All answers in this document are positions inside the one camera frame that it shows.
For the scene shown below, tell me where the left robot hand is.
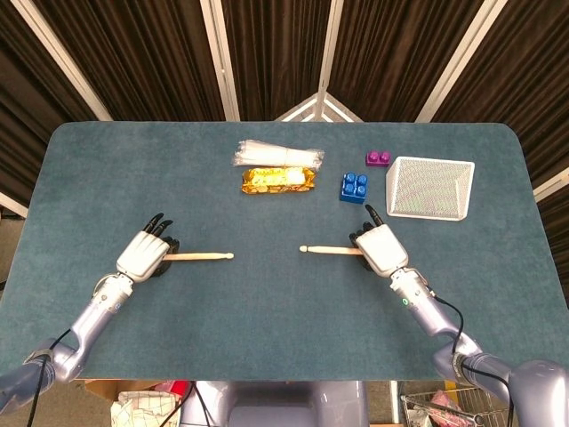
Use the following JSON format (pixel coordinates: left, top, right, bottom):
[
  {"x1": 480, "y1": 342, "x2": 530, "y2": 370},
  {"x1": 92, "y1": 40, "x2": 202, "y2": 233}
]
[{"x1": 115, "y1": 213, "x2": 181, "y2": 284}]

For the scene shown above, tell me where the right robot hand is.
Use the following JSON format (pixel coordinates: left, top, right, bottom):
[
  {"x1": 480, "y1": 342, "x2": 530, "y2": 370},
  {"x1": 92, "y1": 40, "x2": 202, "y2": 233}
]
[{"x1": 349, "y1": 204, "x2": 410, "y2": 278}]

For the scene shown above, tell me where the wooden drumstick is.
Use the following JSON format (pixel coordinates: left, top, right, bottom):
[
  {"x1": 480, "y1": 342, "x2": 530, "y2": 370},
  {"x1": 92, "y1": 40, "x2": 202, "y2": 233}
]
[
  {"x1": 164, "y1": 252, "x2": 234, "y2": 263},
  {"x1": 300, "y1": 245, "x2": 364, "y2": 258}
]

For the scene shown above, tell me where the blue building block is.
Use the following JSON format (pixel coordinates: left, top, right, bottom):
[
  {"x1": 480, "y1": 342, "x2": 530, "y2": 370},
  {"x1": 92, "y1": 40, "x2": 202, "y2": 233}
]
[{"x1": 339, "y1": 171, "x2": 370, "y2": 205}]

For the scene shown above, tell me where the white mesh basket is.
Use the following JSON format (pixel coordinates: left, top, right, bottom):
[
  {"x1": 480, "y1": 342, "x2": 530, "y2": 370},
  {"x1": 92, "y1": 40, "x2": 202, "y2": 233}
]
[{"x1": 385, "y1": 155, "x2": 476, "y2": 222}]

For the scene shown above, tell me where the purple building block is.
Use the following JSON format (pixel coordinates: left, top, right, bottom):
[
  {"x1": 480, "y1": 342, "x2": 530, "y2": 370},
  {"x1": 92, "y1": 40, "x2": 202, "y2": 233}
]
[{"x1": 365, "y1": 149, "x2": 392, "y2": 169}]

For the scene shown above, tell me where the gold foil snack package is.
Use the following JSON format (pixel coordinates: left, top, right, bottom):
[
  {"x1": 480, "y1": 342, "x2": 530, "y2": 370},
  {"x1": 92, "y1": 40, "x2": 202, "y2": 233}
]
[{"x1": 241, "y1": 165, "x2": 317, "y2": 196}]

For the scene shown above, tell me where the teal felt table mat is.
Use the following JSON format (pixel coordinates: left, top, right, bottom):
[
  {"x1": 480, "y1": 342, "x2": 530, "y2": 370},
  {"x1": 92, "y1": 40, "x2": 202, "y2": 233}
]
[{"x1": 0, "y1": 122, "x2": 569, "y2": 383}]

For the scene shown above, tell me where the red package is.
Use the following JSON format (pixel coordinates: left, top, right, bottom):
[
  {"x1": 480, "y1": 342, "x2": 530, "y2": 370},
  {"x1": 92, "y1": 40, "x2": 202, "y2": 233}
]
[{"x1": 153, "y1": 380, "x2": 193, "y2": 401}]

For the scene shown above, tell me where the cardboard box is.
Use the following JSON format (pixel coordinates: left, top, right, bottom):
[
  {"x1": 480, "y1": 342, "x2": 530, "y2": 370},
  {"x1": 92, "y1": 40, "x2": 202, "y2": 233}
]
[{"x1": 84, "y1": 380, "x2": 156, "y2": 404}]

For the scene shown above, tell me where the white checked cloth bag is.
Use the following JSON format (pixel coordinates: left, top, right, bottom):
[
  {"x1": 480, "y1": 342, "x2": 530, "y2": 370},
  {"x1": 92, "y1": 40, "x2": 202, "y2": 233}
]
[{"x1": 110, "y1": 390, "x2": 181, "y2": 427}]

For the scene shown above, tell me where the pink package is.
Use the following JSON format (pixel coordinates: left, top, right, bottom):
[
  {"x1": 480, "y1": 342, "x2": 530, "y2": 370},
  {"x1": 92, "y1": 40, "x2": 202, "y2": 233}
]
[{"x1": 429, "y1": 390, "x2": 464, "y2": 415}]

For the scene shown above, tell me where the lavender robot torso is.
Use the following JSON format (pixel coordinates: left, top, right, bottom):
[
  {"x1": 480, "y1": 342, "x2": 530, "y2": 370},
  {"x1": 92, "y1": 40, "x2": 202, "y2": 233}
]
[{"x1": 181, "y1": 381, "x2": 370, "y2": 427}]

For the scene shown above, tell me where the dark brown pleated curtain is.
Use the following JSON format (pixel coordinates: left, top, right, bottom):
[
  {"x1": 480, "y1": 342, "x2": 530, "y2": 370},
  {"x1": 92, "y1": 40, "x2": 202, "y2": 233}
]
[{"x1": 0, "y1": 0, "x2": 569, "y2": 232}]

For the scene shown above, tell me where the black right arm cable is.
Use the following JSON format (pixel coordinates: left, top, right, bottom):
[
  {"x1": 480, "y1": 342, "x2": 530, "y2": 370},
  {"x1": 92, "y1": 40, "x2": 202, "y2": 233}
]
[{"x1": 427, "y1": 292, "x2": 517, "y2": 427}]

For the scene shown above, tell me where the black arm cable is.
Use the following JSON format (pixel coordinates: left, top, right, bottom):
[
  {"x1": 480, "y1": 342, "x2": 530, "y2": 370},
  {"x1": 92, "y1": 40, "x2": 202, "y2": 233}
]
[
  {"x1": 25, "y1": 327, "x2": 73, "y2": 427},
  {"x1": 427, "y1": 292, "x2": 517, "y2": 427}
]

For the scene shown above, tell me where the white metal frame bar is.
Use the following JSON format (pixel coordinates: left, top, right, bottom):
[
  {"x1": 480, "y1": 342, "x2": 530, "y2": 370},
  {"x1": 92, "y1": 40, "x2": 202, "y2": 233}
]
[
  {"x1": 532, "y1": 171, "x2": 569, "y2": 204},
  {"x1": 0, "y1": 190, "x2": 28, "y2": 219}
]

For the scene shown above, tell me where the clear bag of cable ties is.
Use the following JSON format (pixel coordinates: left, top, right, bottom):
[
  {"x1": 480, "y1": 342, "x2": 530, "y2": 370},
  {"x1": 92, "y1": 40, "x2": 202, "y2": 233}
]
[{"x1": 233, "y1": 139, "x2": 325, "y2": 171}]

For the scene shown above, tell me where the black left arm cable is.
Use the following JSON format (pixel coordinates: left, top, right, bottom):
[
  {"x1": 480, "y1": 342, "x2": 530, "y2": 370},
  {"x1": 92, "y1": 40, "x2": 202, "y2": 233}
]
[{"x1": 25, "y1": 327, "x2": 73, "y2": 427}]

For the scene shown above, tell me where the black torso cable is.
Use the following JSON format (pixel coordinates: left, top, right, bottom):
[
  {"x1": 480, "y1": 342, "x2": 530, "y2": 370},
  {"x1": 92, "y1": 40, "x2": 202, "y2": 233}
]
[{"x1": 168, "y1": 381, "x2": 211, "y2": 427}]

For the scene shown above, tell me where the metal wire basket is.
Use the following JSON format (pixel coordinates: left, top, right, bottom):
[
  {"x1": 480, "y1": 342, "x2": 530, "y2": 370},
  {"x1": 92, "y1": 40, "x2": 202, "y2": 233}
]
[{"x1": 399, "y1": 385, "x2": 512, "y2": 427}]

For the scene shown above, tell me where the white metal frame post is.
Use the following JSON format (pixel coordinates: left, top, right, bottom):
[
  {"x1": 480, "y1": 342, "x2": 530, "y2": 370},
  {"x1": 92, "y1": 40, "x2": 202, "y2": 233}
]
[
  {"x1": 415, "y1": 0, "x2": 497, "y2": 124},
  {"x1": 11, "y1": 0, "x2": 113, "y2": 122},
  {"x1": 199, "y1": 0, "x2": 242, "y2": 122}
]

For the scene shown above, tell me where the white forked frame post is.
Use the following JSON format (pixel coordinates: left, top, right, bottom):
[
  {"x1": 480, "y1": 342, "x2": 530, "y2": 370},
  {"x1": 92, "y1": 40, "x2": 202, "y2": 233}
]
[{"x1": 274, "y1": 0, "x2": 361, "y2": 124}]

